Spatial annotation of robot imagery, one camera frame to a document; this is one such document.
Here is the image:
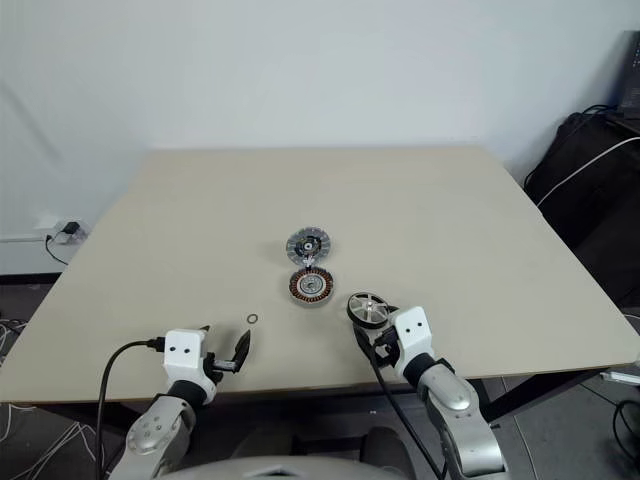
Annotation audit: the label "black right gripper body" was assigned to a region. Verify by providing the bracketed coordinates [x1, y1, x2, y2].
[371, 327, 402, 371]

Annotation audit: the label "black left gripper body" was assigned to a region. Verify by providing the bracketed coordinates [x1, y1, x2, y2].
[202, 349, 237, 386]

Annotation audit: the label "black round wheel disc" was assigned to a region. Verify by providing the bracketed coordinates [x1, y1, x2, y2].
[345, 291, 391, 330]

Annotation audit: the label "motor stator with copper coils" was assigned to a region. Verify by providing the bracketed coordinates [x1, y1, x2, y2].
[286, 265, 336, 305]

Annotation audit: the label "motor cover with circuit board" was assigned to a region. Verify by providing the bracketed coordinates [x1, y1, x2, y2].
[285, 225, 334, 265]

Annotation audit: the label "grey robot torso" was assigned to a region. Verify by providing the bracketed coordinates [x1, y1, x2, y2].
[164, 452, 454, 480]

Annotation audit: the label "large black bag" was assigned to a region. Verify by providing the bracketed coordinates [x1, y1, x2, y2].
[523, 110, 640, 307]

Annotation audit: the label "white floor power strip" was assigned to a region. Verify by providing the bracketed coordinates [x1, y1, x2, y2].
[603, 368, 640, 387]

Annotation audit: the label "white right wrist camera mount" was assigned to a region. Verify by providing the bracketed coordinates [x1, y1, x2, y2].
[387, 305, 434, 375]

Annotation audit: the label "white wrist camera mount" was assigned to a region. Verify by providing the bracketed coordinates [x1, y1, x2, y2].
[162, 328, 217, 396]
[387, 305, 434, 375]

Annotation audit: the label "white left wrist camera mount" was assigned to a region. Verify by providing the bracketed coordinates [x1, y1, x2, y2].
[162, 328, 217, 396]

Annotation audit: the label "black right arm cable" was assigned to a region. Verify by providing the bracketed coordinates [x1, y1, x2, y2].
[368, 343, 451, 480]

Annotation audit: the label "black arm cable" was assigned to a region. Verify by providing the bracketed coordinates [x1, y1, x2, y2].
[96, 338, 166, 480]
[368, 343, 451, 480]

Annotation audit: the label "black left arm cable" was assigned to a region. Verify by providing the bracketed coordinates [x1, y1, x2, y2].
[96, 338, 166, 480]

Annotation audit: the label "white floor cable tangle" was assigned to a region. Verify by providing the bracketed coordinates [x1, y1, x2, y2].
[0, 307, 134, 480]

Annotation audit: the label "black adapter cable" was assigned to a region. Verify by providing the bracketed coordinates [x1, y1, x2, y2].
[43, 231, 69, 265]

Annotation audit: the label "white wall power strip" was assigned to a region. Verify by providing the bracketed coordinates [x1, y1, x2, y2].
[0, 213, 91, 247]

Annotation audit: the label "white cable over bag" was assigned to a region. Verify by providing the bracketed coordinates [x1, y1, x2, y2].
[533, 134, 640, 207]

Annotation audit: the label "black floor cables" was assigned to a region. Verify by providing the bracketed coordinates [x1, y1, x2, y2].
[612, 397, 640, 454]

